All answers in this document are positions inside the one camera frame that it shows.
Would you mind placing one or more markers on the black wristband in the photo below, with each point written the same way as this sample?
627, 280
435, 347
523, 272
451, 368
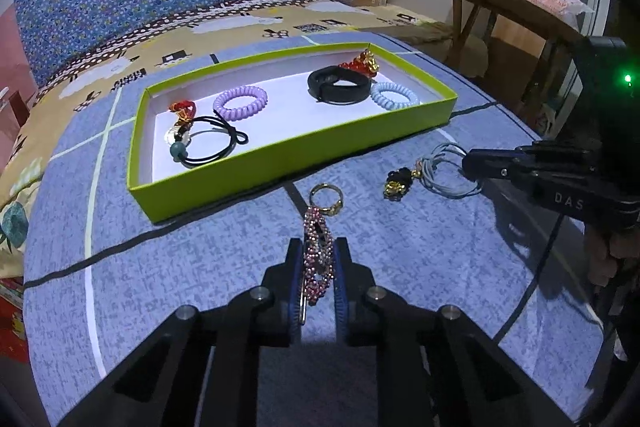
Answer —
345, 84

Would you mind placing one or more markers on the blue grid blanket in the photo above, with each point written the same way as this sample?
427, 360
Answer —
450, 257

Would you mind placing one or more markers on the green cardboard box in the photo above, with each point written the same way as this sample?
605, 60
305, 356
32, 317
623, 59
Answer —
280, 99

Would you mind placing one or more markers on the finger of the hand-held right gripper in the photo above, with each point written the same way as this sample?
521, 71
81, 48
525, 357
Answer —
495, 164
565, 154

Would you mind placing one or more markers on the yellow printed bed sheet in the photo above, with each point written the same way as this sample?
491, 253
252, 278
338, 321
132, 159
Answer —
75, 77

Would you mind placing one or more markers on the red snack packets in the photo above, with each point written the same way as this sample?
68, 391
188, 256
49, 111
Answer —
10, 312

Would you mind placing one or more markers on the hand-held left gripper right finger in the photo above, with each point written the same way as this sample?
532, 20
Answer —
341, 279

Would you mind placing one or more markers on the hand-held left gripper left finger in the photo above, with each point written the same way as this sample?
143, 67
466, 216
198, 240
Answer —
295, 279

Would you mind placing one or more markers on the person's right hand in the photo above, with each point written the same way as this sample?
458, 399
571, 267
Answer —
605, 257

